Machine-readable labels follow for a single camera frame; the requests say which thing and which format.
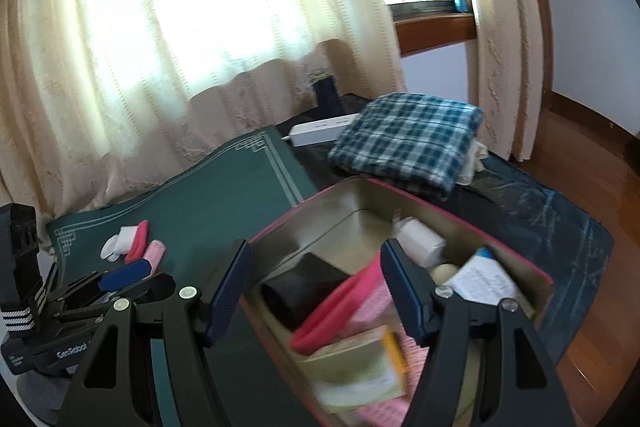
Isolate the blue white medicine box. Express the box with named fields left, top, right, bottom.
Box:
left=445, top=247, right=535, bottom=319

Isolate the yellow white carton box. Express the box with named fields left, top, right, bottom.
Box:
left=302, top=326, right=402, bottom=413

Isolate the pink foam curler rod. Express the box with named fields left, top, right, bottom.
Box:
left=125, top=220, right=150, bottom=265
left=290, top=258, right=383, bottom=355

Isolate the clear tape dispenser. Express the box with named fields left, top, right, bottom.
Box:
left=393, top=217, right=446, bottom=270

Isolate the white round lid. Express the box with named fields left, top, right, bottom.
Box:
left=100, top=234, right=122, bottom=262

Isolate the white tube sachet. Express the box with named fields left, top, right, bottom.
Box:
left=114, top=225, right=138, bottom=256

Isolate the small pink hair roller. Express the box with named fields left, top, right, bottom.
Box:
left=143, top=239, right=166, bottom=275

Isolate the green table mat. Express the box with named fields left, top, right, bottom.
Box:
left=46, top=127, right=317, bottom=426

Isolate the red tin box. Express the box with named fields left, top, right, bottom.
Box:
left=242, top=178, right=553, bottom=426

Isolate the plaid folded cloth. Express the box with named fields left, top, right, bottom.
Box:
left=328, top=93, right=483, bottom=199

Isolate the beige lace curtain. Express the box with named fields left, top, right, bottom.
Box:
left=1, top=0, right=544, bottom=218

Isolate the white power strip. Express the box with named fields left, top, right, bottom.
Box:
left=288, top=114, right=357, bottom=147

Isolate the blue cup on sill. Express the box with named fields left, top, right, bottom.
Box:
left=454, top=0, right=471, bottom=13

